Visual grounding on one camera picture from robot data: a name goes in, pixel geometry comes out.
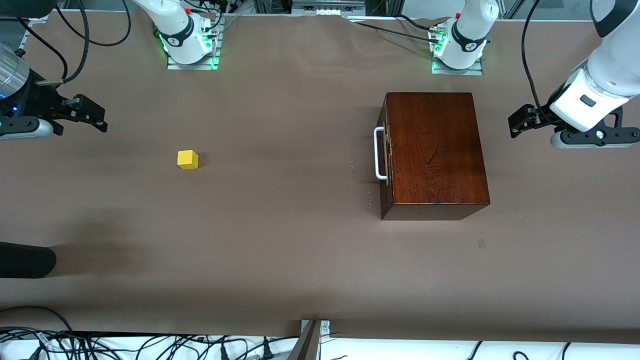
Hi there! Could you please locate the yellow block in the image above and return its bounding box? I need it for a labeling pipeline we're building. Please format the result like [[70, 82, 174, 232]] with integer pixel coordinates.
[[177, 150, 200, 171]]

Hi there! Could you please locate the wooden drawer with white handle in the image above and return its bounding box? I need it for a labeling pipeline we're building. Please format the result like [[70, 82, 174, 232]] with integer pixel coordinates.
[[374, 120, 394, 187]]

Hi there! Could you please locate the dark wooden drawer cabinet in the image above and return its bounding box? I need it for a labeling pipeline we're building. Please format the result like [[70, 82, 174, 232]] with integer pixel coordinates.
[[380, 92, 491, 221]]

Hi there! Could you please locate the black rounded object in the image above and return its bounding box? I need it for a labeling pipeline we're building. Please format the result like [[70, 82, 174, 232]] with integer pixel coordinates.
[[0, 242, 57, 279]]

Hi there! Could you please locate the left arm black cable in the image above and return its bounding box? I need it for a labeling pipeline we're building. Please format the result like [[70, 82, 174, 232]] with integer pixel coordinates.
[[521, 0, 547, 114]]

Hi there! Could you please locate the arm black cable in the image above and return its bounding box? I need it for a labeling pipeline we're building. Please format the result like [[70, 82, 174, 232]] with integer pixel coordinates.
[[15, 0, 91, 87], [521, 0, 547, 114]]

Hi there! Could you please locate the looping black cable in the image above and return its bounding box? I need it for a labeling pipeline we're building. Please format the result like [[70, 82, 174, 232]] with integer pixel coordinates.
[[55, 0, 132, 47]]

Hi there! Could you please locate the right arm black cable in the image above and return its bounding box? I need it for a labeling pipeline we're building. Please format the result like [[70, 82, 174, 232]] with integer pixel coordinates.
[[15, 0, 91, 87]]

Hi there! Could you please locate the aluminium table edge rail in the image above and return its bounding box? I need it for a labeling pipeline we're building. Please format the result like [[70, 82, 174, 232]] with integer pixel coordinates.
[[13, 17, 40, 57]]

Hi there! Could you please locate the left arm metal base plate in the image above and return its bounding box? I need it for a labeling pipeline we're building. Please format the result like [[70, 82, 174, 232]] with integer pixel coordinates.
[[431, 56, 485, 77]]

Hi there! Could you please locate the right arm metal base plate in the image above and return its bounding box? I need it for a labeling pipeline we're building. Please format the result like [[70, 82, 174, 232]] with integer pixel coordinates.
[[166, 15, 222, 71]]

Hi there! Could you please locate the black base cable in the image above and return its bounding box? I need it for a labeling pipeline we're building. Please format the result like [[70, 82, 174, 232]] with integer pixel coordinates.
[[356, 14, 442, 44]]

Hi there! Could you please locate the arched black cable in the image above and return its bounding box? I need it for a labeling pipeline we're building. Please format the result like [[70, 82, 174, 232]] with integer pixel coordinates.
[[0, 305, 75, 334]]

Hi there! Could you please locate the tangled black cable bundle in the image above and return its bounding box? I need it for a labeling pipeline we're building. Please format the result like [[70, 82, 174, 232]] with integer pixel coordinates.
[[0, 327, 301, 360]]

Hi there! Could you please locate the aluminium frame profile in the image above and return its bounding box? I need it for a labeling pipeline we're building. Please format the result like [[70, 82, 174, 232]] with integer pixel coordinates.
[[291, 0, 367, 16]]

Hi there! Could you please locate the metal bracket with grey beam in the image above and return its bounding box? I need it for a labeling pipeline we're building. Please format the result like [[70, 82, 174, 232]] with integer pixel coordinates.
[[287, 319, 331, 360]]

